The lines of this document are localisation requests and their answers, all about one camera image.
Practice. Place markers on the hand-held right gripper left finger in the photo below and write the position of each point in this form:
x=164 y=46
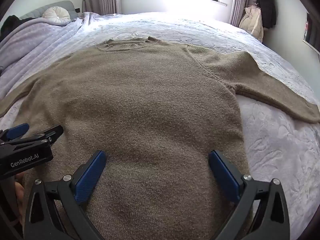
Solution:
x=89 y=178

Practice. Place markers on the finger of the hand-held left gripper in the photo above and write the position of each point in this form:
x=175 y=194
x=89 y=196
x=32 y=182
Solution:
x=17 y=131
x=53 y=132

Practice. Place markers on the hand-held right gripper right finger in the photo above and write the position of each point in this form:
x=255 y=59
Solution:
x=225 y=178

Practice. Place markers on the olive brown knit sweater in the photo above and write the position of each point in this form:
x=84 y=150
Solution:
x=150 y=105

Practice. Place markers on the white embossed bedspread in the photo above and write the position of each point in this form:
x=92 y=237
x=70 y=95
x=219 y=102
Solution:
x=275 y=155

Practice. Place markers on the lavender fleece blanket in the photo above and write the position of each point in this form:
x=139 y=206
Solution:
x=37 y=42

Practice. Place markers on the dark clothing pile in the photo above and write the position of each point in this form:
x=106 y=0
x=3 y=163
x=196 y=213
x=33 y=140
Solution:
x=10 y=23

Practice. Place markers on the round cream pillow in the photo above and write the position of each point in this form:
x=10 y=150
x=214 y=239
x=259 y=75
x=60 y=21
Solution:
x=56 y=15

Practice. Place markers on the grey padded headboard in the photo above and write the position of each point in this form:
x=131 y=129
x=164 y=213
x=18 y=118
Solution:
x=63 y=6

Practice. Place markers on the beige hanging coat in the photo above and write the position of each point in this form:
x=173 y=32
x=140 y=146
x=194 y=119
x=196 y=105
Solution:
x=252 y=22

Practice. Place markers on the black hanging jacket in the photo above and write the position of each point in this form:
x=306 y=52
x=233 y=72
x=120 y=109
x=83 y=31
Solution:
x=266 y=5

